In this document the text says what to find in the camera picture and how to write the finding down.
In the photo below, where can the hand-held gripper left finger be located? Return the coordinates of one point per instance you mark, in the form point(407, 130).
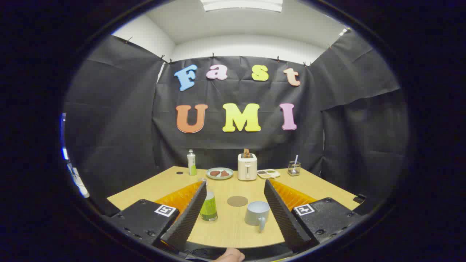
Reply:
point(189, 218)

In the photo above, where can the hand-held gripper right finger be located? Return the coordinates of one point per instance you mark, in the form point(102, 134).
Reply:
point(284, 218)

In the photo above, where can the clear green label juice bottle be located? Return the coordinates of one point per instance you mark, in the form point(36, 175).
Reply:
point(209, 209)

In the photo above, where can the light blue cup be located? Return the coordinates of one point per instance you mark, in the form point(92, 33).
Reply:
point(256, 213)

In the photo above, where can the round brown coaster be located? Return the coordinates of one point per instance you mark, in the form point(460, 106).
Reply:
point(237, 201)

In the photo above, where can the slim white green bottle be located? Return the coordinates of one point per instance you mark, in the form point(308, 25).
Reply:
point(191, 163)

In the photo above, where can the wooden table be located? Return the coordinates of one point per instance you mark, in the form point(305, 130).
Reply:
point(233, 227)

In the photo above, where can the white divided seed dish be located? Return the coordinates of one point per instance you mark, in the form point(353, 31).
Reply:
point(268, 174)

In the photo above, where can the pale green plate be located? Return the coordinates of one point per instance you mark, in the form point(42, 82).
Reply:
point(219, 177)

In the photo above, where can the brown meat piece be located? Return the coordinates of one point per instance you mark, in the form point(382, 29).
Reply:
point(214, 173)
point(224, 173)

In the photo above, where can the white straw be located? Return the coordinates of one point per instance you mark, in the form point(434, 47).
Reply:
point(296, 158)

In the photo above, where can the white toaster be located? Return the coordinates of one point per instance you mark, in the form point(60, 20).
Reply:
point(247, 169)

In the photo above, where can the brown toast slice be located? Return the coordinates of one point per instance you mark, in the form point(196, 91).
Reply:
point(247, 152)

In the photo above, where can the black clamp at table edge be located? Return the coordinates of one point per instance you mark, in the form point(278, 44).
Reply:
point(359, 199)

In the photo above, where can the black backdrop cloth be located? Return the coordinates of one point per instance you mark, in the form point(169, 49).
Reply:
point(255, 145)

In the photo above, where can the ceiling light panel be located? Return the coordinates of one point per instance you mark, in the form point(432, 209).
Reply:
point(242, 4)

